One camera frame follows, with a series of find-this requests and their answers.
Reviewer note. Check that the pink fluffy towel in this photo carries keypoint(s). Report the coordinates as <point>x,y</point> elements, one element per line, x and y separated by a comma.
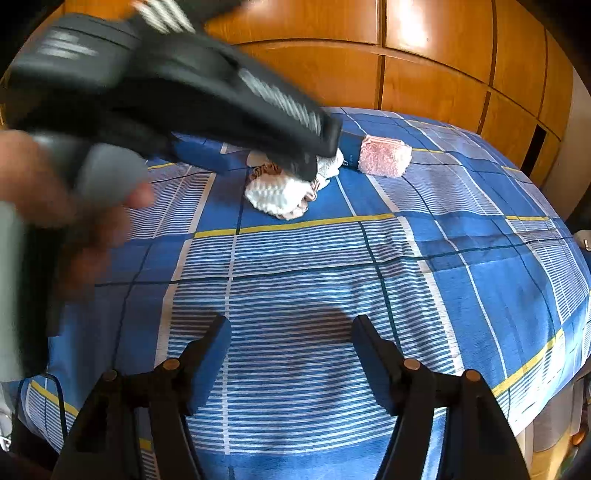
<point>384,157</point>

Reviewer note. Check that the blue plaid bed sheet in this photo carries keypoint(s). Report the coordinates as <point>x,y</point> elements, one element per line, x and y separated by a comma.
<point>323,277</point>

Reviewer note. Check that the person's left hand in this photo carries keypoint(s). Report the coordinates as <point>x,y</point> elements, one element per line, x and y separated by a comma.
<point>37,184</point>

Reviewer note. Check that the white cloth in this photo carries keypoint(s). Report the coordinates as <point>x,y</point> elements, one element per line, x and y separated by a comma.
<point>328,168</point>

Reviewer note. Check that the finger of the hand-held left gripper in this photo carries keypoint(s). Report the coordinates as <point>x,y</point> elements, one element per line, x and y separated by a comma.
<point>295,164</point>
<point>286,110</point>

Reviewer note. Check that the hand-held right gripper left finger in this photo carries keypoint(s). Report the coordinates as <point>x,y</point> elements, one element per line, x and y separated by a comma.
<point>212,364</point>

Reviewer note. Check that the white knitted towel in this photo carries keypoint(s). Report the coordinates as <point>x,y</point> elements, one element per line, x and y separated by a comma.
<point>270,196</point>

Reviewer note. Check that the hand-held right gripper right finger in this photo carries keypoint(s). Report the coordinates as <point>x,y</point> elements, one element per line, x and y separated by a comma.
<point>369,360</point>

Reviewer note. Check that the brown ruffled cloth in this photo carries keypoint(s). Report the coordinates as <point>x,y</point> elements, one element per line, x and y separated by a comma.
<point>264,170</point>

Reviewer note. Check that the orange wooden wardrobe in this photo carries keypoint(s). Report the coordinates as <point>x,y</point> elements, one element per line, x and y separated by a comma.
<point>438,60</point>

